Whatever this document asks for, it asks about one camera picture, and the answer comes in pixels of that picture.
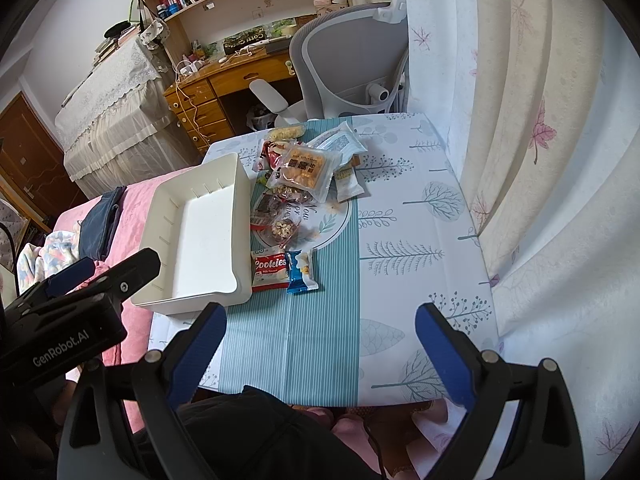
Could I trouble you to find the white plastic storage bin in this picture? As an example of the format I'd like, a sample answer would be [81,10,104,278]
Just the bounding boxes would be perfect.
[131,153,252,315]

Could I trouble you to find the red cookies packet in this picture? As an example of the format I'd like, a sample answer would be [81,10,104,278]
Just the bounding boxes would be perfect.
[252,247,288,292]

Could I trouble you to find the clear dark candy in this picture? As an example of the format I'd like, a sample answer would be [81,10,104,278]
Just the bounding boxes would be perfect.
[250,191,284,230]

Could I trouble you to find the clear nut candy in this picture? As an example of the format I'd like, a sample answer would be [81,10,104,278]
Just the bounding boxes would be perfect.
[262,217,300,247]

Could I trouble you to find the blue snack packet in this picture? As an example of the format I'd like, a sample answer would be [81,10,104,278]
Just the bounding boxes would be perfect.
[285,250,319,294]

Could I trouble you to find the red white date snack bag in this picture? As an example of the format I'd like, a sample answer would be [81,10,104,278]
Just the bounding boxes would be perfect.
[253,140,292,172]

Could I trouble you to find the clear bag orange crackers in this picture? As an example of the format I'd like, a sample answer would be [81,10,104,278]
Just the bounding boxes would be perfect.
[267,144,342,203]

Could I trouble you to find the rice cracker pack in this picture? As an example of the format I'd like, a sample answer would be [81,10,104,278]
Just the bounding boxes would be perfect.
[266,124,305,142]

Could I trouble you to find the white blue wafer pack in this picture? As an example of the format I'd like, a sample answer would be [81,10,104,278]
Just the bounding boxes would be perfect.
[307,122,368,167]

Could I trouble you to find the oats protein bar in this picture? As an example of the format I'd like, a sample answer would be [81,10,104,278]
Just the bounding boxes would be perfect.
[334,155,364,203]

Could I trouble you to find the floral white pajama cloth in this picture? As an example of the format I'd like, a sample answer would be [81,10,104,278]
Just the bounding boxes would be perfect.
[15,231,79,292]

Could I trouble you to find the navy folded garment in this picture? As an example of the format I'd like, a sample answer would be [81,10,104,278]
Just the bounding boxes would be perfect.
[78,186,126,261]

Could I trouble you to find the pink bed blanket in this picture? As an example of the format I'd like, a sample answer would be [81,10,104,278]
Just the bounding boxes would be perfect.
[52,167,202,434]

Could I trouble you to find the brown wooden door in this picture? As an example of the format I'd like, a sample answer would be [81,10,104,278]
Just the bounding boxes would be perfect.
[1,92,87,224]

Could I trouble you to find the lace covered piano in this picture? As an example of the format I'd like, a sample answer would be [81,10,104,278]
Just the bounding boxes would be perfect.
[54,39,202,198]

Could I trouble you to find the wooden desk with drawers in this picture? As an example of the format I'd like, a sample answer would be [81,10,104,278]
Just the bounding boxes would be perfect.
[164,48,303,154]

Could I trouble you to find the teal tree pattern tablecloth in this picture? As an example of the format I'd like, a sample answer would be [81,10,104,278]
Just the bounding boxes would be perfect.
[147,112,501,409]

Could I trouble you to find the black waste bin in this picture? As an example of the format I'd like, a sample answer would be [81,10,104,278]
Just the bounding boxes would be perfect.
[246,104,277,131]

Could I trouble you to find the floral white curtain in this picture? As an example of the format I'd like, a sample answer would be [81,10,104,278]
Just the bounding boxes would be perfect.
[407,0,639,479]

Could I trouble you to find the grey white office chair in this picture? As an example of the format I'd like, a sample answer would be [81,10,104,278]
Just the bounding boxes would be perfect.
[250,0,409,127]

